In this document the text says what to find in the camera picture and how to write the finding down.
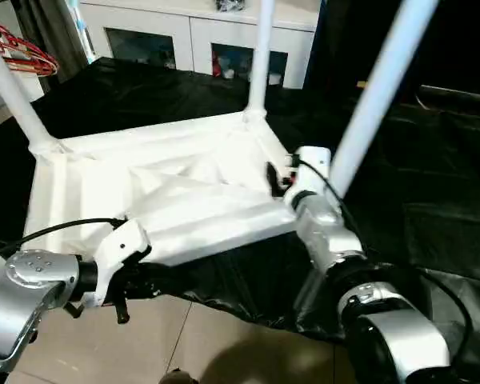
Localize small white box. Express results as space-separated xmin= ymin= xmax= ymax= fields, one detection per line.
xmin=18 ymin=71 xmax=45 ymax=101

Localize black plastic mat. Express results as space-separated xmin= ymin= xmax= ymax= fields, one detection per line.
xmin=0 ymin=55 xmax=480 ymax=345

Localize black tangled bundle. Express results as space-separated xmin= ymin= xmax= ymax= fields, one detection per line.
xmin=214 ymin=0 xmax=249 ymax=13

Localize black flat monitor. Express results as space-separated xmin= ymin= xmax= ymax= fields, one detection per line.
xmin=418 ymin=83 xmax=480 ymax=109

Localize large black box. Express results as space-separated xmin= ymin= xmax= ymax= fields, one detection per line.
xmin=315 ymin=0 xmax=421 ymax=109

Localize white plastic table top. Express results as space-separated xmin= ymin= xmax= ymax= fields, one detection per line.
xmin=23 ymin=110 xmax=305 ymax=269

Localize white cabinet with glass doors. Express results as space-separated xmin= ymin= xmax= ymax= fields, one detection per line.
xmin=79 ymin=0 xmax=321 ymax=90

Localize red wire hangers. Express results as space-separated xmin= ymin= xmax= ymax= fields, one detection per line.
xmin=0 ymin=7 xmax=60 ymax=76

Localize grey curtain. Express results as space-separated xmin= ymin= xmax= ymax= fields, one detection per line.
xmin=15 ymin=0 xmax=93 ymax=83

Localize black folding table frame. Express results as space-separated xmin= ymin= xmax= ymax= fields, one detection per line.
xmin=62 ymin=299 xmax=87 ymax=321

